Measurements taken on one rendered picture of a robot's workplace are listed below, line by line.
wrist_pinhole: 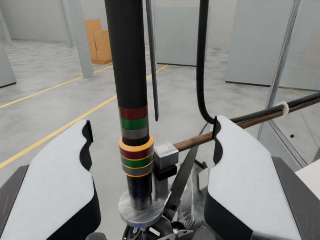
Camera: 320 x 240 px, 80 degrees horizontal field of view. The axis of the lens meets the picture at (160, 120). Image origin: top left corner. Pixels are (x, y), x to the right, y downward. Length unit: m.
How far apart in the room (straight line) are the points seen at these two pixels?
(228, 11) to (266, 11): 6.82
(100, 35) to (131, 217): 8.09
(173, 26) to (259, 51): 3.26
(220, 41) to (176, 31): 5.27
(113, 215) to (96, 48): 7.20
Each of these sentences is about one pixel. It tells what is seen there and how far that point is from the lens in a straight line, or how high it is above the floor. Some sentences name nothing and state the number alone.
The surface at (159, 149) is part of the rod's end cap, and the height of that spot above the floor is 1.54.
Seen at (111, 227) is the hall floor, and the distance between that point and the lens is 2.07.
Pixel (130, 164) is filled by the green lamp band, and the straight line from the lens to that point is 0.24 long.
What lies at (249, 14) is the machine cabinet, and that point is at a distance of 5.58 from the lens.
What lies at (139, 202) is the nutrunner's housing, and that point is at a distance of 0.30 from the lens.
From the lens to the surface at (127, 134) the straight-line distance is 0.22.
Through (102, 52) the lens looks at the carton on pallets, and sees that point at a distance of 8.37.
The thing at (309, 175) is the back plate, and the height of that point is 1.32.
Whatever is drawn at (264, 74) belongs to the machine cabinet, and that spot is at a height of 0.32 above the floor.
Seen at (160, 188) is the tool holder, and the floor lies 1.48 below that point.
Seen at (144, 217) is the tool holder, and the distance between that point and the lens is 0.30.
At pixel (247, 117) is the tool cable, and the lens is 0.36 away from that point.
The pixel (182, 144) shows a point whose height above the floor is 1.54.
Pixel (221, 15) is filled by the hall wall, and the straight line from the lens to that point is 12.32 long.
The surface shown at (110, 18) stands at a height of 1.70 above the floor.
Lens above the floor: 1.70
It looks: 29 degrees down
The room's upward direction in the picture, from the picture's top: 1 degrees counter-clockwise
